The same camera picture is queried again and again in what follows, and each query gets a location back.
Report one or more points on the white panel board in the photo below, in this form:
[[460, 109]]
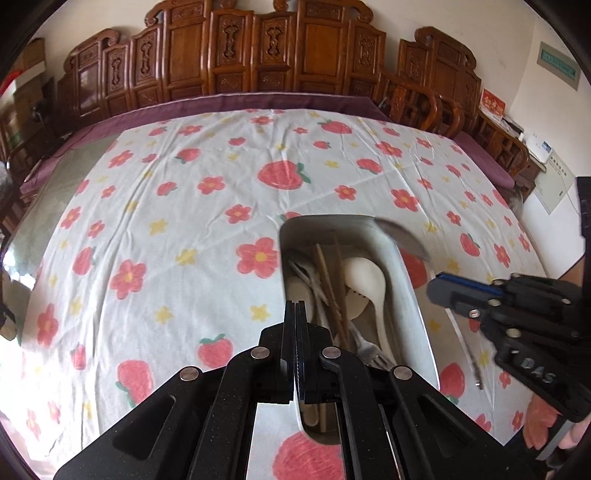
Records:
[[554, 187]]

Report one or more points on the carved wooden armchair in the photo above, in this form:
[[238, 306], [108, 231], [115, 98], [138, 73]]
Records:
[[443, 74]]

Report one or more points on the wooden side table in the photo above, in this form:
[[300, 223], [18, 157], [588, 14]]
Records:
[[531, 170]]

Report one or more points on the grey green wall panel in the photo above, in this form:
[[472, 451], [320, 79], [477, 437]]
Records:
[[558, 65]]

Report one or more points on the purple bench cushion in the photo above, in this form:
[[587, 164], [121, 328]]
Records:
[[277, 102]]

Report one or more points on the white box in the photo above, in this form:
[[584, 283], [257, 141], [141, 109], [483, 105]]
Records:
[[512, 124]]

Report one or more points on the white device with blue label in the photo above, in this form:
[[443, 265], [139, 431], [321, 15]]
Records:
[[541, 150]]

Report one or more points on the long metal spoon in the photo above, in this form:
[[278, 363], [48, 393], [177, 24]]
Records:
[[401, 235]]

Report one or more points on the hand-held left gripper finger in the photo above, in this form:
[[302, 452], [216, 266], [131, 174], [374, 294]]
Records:
[[292, 350], [302, 350]]

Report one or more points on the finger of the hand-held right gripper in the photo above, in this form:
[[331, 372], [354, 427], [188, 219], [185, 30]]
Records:
[[471, 287], [455, 300]]

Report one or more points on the large white spoon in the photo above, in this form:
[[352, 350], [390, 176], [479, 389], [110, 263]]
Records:
[[364, 277]]

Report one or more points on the beige plastic fork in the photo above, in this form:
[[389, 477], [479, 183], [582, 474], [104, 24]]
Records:
[[358, 304]]

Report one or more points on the strawberry flower print tablecloth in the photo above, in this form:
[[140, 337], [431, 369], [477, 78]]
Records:
[[161, 221]]

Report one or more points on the red box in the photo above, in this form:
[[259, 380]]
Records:
[[492, 105]]

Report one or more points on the purple armchair cushion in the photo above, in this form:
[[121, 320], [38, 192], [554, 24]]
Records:
[[487, 157]]

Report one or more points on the person's right hand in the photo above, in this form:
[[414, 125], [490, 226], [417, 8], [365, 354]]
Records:
[[540, 424]]

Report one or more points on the carved wooden sofa bench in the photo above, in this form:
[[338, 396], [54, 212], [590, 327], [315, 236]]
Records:
[[314, 50]]

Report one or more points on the rectangular metal tray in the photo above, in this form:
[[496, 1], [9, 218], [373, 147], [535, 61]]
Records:
[[415, 332]]

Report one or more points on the brown wooden chopstick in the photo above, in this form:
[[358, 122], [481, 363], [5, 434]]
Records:
[[328, 281], [323, 277]]

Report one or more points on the black fan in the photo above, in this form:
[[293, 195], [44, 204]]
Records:
[[40, 115]]

